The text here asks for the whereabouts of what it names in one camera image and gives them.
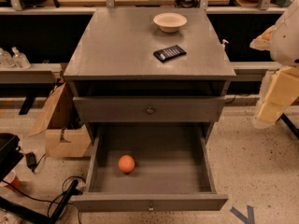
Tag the black calculator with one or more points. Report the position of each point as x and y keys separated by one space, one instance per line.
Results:
x=166 y=54

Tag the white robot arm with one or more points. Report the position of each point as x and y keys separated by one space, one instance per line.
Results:
x=282 y=38

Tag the brown cardboard box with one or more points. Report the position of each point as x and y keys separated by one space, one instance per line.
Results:
x=56 y=120

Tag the clear sanitizer bottle left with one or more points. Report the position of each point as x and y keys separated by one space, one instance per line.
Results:
x=6 y=59

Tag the small white pump bottle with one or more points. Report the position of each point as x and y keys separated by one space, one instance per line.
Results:
x=224 y=44

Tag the black bin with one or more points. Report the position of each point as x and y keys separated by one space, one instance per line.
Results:
x=10 y=154

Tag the open grey middle drawer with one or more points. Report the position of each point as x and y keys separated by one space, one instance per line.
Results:
x=171 y=173

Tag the orange fruit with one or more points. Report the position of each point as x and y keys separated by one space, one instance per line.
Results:
x=126 y=164

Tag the black chair leg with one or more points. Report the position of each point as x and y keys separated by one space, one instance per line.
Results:
x=290 y=125

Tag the black stand leg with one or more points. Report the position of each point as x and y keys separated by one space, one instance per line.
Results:
x=34 y=217

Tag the clear sanitizer bottle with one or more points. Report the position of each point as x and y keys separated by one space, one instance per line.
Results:
x=20 y=59
x=6 y=59

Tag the white bowl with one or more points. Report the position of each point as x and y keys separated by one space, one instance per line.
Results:
x=169 y=22

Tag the clear sanitizer bottle right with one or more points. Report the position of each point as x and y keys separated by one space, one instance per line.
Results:
x=20 y=59

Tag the red plastic cup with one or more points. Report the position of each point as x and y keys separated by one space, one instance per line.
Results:
x=11 y=181

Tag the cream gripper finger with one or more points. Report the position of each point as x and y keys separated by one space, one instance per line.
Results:
x=278 y=91

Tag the grey drawer cabinet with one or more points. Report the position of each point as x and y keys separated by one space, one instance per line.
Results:
x=114 y=58

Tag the black power adapter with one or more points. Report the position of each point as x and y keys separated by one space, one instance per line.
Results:
x=31 y=160

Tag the closed grey top drawer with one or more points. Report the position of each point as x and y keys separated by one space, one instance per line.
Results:
x=106 y=109

